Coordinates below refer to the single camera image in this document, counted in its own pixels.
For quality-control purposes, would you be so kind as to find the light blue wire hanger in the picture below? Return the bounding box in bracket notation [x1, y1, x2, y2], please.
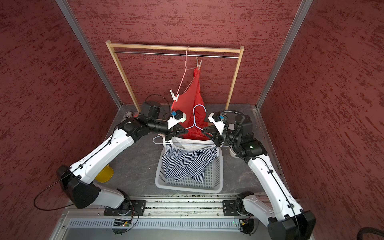
[153, 105, 228, 148]

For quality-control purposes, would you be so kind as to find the blue white striped tank top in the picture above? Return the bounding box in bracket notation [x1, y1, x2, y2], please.
[161, 137, 220, 183]

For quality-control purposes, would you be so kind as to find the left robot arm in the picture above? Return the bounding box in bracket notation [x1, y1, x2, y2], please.
[57, 101, 188, 216]

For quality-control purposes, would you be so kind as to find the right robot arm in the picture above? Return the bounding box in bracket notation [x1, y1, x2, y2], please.
[202, 110, 316, 240]

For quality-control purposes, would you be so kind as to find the red tank top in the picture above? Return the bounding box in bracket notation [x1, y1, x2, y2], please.
[172, 68, 209, 141]

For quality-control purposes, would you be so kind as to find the white plastic tub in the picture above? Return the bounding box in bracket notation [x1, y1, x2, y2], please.
[229, 148, 240, 159]

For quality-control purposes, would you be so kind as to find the white clothespin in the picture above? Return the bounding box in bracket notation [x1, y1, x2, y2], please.
[170, 90, 180, 103]

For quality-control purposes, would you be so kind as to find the white perforated laundry basket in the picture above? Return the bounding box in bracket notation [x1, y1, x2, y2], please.
[155, 141, 224, 194]

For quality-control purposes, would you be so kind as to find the yellow pencil cup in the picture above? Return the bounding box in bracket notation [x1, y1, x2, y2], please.
[95, 165, 114, 183]

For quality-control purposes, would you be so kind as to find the wooden clothes rack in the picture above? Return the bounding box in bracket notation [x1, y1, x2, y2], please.
[106, 41, 245, 111]

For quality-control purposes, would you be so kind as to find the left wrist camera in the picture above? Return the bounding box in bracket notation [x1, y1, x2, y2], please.
[167, 110, 187, 130]

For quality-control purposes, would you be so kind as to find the pink wire hanger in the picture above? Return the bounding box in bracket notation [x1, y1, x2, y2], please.
[175, 46, 190, 99]

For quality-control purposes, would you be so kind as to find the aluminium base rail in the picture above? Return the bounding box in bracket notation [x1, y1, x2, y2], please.
[50, 194, 269, 240]

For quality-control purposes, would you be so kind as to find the aluminium corner post right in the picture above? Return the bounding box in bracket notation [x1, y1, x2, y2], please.
[256, 0, 313, 111]

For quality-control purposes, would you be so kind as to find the aluminium corner post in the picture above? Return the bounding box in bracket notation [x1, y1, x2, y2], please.
[56, 0, 123, 109]
[256, 0, 313, 111]

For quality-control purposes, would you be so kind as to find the aluminium corner post left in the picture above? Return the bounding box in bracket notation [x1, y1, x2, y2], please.
[56, 0, 123, 109]

